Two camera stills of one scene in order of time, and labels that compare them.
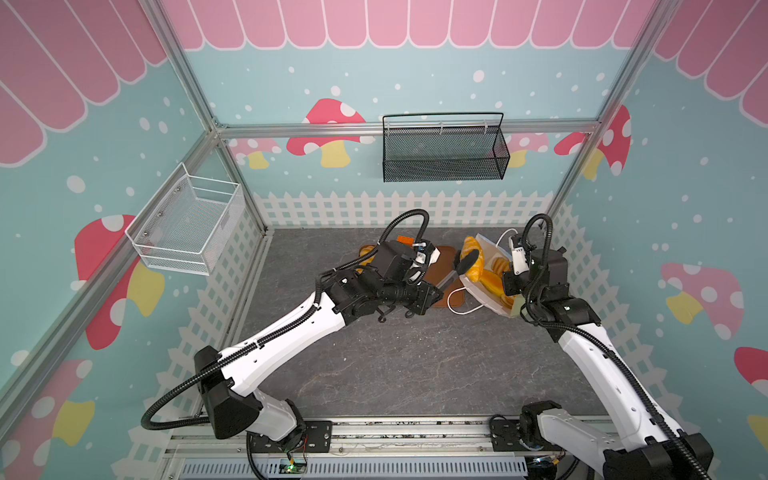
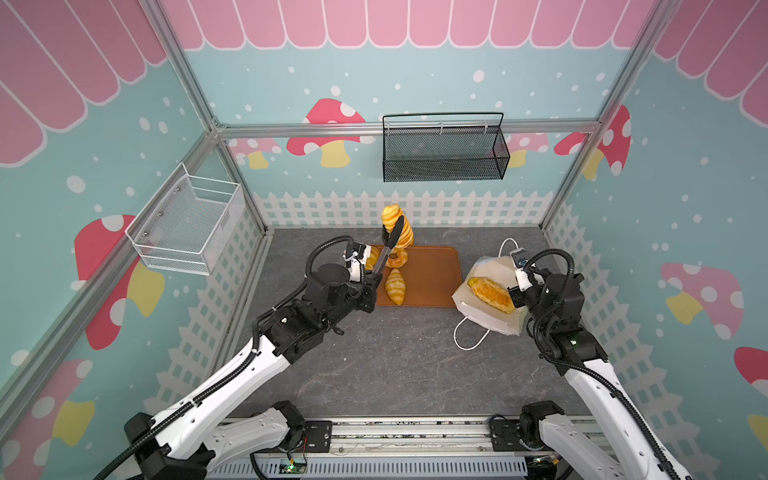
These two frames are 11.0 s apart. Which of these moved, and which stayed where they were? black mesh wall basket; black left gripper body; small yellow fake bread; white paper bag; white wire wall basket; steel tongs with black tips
Moved: black left gripper body; steel tongs with black tips; white paper bag; small yellow fake bread
Stayed: black mesh wall basket; white wire wall basket
